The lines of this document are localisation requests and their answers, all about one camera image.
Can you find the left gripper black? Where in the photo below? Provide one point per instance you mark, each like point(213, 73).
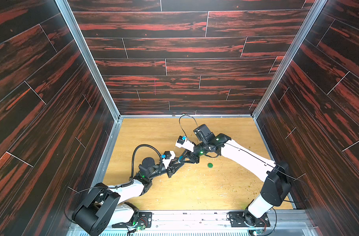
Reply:
point(172, 170)

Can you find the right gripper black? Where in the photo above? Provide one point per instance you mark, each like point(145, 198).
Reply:
point(193, 153)

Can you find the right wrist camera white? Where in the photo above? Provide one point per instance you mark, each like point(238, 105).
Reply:
point(203, 134)

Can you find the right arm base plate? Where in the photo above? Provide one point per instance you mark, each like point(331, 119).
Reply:
point(243, 219)

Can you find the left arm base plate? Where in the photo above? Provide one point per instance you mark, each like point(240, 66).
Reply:
point(139, 220)

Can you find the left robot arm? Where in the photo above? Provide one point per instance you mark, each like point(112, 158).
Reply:
point(108, 207)

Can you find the front aluminium rail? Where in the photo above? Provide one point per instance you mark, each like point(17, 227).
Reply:
point(216, 223)

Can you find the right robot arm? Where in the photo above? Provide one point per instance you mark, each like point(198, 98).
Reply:
point(275, 177)

